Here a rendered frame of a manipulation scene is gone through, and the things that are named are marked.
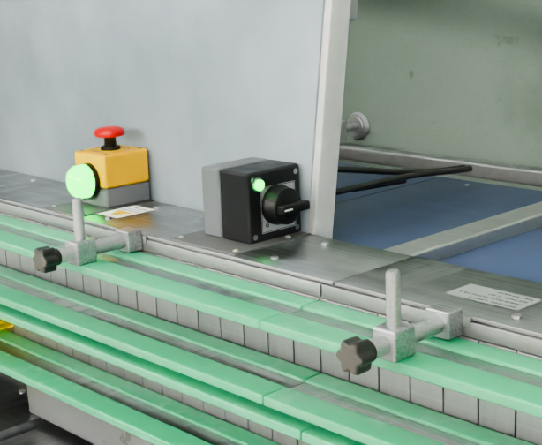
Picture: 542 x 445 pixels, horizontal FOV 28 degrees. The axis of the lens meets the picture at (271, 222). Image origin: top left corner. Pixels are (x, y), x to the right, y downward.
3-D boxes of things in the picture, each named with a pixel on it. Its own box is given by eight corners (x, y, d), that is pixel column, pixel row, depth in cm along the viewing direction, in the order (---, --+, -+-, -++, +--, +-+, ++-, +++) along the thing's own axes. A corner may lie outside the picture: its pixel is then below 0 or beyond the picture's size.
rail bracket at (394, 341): (435, 327, 98) (330, 368, 89) (435, 246, 96) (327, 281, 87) (472, 337, 95) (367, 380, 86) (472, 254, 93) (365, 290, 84)
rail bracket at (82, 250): (129, 245, 131) (29, 269, 122) (124, 184, 129) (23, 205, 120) (149, 251, 128) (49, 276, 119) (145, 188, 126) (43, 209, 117)
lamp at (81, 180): (81, 194, 146) (62, 198, 144) (79, 161, 145) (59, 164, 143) (101, 199, 142) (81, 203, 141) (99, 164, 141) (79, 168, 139)
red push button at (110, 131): (89, 153, 145) (87, 127, 145) (114, 148, 148) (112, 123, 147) (107, 155, 142) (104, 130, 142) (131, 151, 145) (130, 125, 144)
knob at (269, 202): (291, 220, 124) (312, 224, 122) (261, 227, 121) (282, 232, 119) (289, 180, 123) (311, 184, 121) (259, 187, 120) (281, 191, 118)
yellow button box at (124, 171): (123, 192, 152) (77, 202, 147) (119, 139, 150) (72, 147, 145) (154, 199, 147) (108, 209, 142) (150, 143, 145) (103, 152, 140)
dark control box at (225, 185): (258, 221, 132) (203, 235, 126) (255, 155, 130) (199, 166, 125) (306, 231, 126) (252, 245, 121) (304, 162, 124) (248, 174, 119)
